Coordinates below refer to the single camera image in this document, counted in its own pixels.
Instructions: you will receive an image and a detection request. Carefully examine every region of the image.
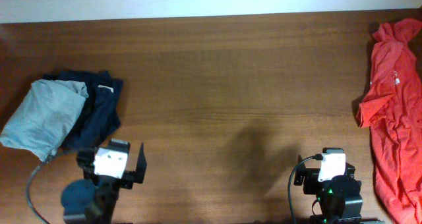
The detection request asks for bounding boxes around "light blue t-shirt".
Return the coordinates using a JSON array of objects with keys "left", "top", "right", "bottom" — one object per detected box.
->
[{"left": 1, "top": 79, "right": 89, "bottom": 161}]

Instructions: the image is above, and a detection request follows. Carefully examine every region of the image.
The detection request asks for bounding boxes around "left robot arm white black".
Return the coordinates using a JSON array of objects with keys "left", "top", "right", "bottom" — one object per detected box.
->
[{"left": 61, "top": 139, "right": 147, "bottom": 224}]

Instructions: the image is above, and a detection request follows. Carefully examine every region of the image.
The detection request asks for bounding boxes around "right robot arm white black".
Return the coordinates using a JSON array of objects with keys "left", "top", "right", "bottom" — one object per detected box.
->
[{"left": 289, "top": 154, "right": 363, "bottom": 224}]

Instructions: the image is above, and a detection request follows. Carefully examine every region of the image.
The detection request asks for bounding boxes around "dark navy folded garment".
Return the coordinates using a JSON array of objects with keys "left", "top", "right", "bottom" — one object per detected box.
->
[{"left": 43, "top": 70, "right": 123, "bottom": 149}]

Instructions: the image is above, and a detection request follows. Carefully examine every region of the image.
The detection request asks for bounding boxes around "red t-shirt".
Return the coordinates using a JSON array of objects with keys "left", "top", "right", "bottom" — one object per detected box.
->
[{"left": 357, "top": 18, "right": 421, "bottom": 223}]

